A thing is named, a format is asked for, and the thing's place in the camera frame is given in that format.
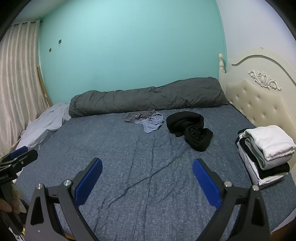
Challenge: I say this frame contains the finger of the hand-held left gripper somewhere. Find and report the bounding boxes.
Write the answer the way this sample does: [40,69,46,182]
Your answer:
[0,149,38,173]
[10,146,29,160]

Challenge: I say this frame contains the grey folded garment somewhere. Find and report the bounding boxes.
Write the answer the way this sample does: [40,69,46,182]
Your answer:
[239,137,289,171]

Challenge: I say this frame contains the dark grey rolled duvet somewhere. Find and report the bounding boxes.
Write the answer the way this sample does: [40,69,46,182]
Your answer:
[69,77,229,118]

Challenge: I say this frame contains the light blue crumpled garment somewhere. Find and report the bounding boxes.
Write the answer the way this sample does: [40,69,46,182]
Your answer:
[139,113,164,133]

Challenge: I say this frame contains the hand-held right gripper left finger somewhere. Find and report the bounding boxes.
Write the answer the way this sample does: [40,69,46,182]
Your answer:
[24,158,103,241]

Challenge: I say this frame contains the light grey bed sheet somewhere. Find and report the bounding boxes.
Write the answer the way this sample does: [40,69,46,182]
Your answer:
[15,103,71,151]

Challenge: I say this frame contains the beige curtain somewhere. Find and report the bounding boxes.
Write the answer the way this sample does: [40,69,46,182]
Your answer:
[0,20,50,149]

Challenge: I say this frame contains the cream tufted headboard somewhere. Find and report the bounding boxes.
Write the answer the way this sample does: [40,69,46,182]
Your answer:
[218,47,296,139]

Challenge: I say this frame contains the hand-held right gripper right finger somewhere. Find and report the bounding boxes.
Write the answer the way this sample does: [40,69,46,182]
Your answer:
[193,158,271,241]

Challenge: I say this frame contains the person's left hand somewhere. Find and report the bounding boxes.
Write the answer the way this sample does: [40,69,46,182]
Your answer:
[0,185,27,215]

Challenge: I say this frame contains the white folded garment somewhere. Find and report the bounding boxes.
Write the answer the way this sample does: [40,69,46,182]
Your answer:
[236,141,288,186]

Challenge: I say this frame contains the white folded sweater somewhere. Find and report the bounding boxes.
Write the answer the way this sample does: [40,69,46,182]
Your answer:
[242,125,296,162]

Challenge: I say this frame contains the black fleece pants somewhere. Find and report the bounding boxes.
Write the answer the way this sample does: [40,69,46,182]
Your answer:
[166,111,213,152]

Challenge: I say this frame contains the grey crumpled garment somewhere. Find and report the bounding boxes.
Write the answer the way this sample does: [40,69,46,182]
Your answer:
[124,109,158,123]

